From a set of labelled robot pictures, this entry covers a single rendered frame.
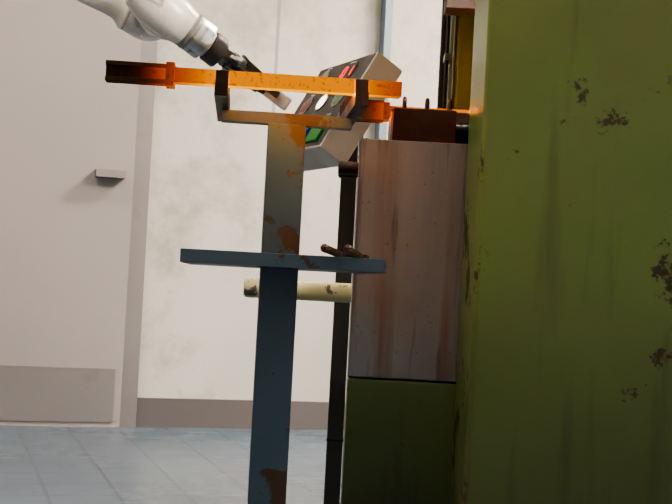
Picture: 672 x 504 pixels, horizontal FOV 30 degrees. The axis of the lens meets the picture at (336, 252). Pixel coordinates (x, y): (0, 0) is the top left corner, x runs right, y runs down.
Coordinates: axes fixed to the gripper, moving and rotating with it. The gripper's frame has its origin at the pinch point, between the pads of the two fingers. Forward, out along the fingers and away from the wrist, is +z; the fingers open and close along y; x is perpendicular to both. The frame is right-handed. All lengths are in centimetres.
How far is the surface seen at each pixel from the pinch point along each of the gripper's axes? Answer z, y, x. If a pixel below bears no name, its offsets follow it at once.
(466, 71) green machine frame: 23.6, 36.8, 18.9
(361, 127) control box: 19.8, 6.9, 4.4
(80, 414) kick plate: 62, -232, -82
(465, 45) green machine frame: 20.4, 36.6, 23.6
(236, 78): -32, 98, -34
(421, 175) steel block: 14, 69, -18
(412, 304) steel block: 25, 69, -39
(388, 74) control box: 18.6, 6.9, 19.2
